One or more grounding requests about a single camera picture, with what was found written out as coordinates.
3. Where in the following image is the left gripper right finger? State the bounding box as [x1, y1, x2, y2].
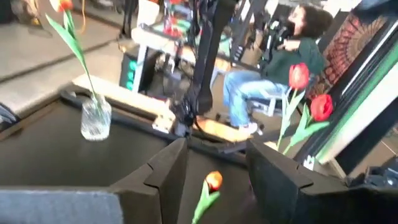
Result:
[245, 138, 348, 224]

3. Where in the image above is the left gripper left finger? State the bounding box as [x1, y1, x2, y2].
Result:
[108, 138, 189, 224]

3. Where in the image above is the orange tulip with green stem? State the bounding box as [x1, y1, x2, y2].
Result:
[45, 0, 105, 128]
[191, 170, 224, 224]

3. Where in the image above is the red tulip with green stem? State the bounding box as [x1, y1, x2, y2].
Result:
[282, 94, 334, 156]
[275, 63, 311, 152]

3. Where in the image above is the clear textured glass vase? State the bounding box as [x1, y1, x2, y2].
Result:
[80, 93, 113, 142]

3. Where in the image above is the white chair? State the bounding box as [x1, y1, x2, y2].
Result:
[214, 67, 282, 118]

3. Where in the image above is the black computer tower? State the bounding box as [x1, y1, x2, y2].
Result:
[119, 52, 147, 93]

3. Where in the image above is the person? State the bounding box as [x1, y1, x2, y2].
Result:
[223, 4, 334, 135]

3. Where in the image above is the white desk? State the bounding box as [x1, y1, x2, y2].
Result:
[130, 18, 233, 94]

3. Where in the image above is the red mandala tapestry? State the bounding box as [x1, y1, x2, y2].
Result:
[309, 12, 389, 100]

